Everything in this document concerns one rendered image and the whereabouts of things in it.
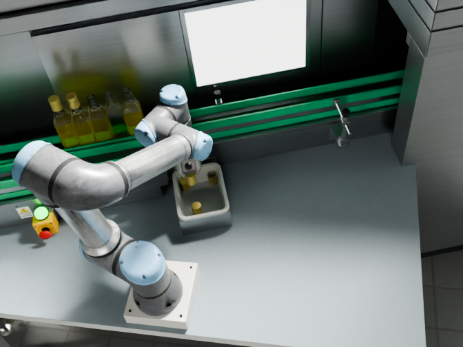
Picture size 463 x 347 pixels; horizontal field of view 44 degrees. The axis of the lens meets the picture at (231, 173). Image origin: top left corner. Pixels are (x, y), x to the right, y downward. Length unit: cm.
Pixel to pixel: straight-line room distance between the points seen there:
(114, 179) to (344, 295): 85
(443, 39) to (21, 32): 127
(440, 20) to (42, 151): 111
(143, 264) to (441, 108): 107
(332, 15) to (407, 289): 94
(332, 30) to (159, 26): 61
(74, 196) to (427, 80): 112
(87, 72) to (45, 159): 73
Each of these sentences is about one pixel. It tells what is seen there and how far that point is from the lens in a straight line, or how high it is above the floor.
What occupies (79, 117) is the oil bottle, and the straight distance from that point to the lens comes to 195.
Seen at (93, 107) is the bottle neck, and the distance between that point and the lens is 193.
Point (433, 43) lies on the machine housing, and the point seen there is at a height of 129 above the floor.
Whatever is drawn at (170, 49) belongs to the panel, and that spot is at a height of 118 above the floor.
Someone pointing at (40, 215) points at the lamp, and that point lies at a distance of 204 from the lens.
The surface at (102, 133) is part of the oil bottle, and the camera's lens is 200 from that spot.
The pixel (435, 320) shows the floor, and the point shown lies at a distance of 268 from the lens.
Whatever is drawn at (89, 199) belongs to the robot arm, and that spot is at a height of 140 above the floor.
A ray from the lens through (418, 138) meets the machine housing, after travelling 206.
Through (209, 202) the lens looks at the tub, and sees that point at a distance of 201.
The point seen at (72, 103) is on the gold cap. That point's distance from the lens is 192.
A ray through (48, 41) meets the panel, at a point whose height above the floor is 129.
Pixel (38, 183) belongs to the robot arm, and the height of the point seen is 142.
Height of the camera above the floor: 235
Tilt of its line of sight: 50 degrees down
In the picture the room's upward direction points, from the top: 8 degrees counter-clockwise
